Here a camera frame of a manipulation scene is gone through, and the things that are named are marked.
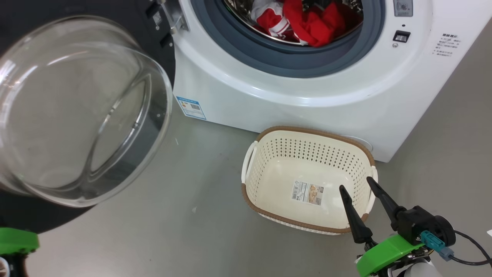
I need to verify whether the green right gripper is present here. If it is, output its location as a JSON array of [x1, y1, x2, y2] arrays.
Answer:
[[339, 177, 437, 277]]

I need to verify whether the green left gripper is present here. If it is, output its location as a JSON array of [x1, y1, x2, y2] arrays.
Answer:
[[0, 227, 40, 256]]

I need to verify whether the black round washer door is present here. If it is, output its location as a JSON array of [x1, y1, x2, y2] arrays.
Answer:
[[0, 0, 176, 235]]

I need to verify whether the red and white clothing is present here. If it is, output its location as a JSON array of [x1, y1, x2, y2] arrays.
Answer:
[[251, 0, 364, 47]]

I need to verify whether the cream laundry basket brown rim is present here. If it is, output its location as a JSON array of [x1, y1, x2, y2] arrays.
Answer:
[[241, 126, 379, 235]]

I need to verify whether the white front-load washing machine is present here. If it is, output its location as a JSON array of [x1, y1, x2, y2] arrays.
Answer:
[[161, 0, 492, 163]]

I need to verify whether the paper product label sticker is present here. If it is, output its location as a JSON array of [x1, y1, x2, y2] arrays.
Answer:
[[291, 180, 324, 206]]

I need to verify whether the blue energy label sticker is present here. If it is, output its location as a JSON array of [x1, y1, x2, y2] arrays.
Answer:
[[176, 96, 207, 120]]

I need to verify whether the teal right camera connector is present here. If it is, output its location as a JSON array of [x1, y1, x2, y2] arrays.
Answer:
[[420, 231, 455, 261]]

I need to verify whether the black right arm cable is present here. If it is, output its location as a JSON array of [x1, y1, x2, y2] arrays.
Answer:
[[450, 230, 492, 267]]

